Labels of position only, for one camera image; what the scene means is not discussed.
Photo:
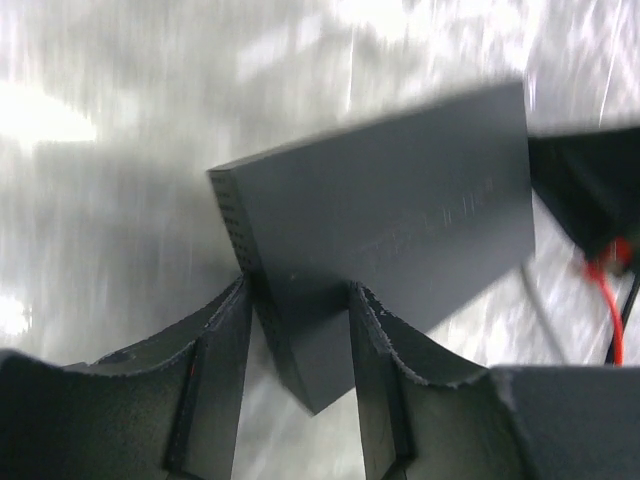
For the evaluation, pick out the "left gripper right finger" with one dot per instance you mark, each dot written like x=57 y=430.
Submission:
x=427 y=413

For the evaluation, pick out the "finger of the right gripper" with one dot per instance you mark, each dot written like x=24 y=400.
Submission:
x=589 y=182

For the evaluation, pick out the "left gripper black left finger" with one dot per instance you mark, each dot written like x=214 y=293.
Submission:
x=164 y=408

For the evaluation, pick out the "black network switch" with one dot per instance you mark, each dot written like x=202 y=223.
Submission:
x=426 y=207

